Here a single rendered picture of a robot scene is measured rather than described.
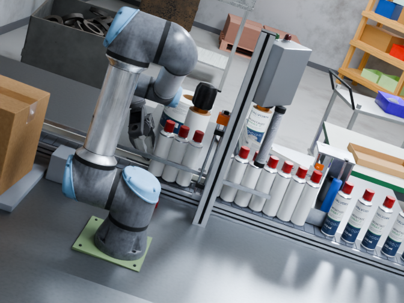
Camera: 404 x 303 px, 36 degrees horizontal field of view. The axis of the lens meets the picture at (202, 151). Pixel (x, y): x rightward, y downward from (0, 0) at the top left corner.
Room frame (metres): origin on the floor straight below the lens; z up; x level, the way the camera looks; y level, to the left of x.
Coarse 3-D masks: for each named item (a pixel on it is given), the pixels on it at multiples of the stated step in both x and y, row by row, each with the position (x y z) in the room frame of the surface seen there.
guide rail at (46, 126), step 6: (48, 126) 2.02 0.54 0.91; (54, 126) 2.03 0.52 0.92; (60, 132) 2.02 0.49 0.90; (66, 132) 2.02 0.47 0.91; (72, 132) 2.03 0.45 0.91; (78, 138) 2.02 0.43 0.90; (84, 138) 2.02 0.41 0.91; (120, 150) 2.03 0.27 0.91; (126, 156) 2.03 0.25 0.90; (132, 156) 2.03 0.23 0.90; (138, 156) 2.03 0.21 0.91; (144, 162) 2.03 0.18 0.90
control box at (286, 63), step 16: (272, 48) 1.84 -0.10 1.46; (288, 48) 1.84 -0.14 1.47; (304, 48) 1.94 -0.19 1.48; (272, 64) 1.83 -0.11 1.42; (288, 64) 1.87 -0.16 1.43; (304, 64) 1.95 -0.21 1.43; (272, 80) 1.82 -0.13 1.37; (288, 80) 1.90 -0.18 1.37; (256, 96) 1.84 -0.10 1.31; (272, 96) 1.85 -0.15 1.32; (288, 96) 1.93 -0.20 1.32
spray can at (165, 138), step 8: (168, 120) 2.00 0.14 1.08; (168, 128) 1.98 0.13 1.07; (160, 136) 1.98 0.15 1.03; (168, 136) 1.98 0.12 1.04; (160, 144) 1.98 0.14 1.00; (168, 144) 1.98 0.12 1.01; (160, 152) 1.97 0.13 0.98; (168, 152) 1.99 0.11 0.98; (152, 160) 1.98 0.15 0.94; (152, 168) 1.98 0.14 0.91; (160, 168) 1.98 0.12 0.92; (160, 176) 1.99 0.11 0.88
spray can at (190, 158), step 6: (198, 132) 1.99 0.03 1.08; (192, 138) 2.00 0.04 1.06; (198, 138) 1.98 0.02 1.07; (192, 144) 1.98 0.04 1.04; (198, 144) 1.98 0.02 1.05; (186, 150) 1.99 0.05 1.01; (192, 150) 1.97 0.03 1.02; (198, 150) 1.98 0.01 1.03; (186, 156) 1.98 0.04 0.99; (192, 156) 1.98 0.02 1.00; (198, 156) 1.99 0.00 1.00; (186, 162) 1.98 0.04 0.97; (192, 162) 1.98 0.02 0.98; (180, 174) 1.98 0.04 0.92; (186, 174) 1.98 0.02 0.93; (192, 174) 1.99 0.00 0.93; (180, 180) 1.98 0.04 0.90; (186, 180) 1.98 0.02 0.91; (186, 186) 1.98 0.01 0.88
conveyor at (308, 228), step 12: (60, 144) 1.98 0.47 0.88; (72, 144) 2.01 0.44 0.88; (120, 168) 1.96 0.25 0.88; (144, 168) 2.02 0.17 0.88; (228, 204) 1.97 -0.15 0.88; (264, 216) 1.97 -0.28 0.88; (300, 228) 1.97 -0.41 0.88; (312, 228) 2.01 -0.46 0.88; (336, 240) 1.98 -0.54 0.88; (360, 240) 2.05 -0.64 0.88; (372, 252) 1.98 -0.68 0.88; (396, 252) 2.05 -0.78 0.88
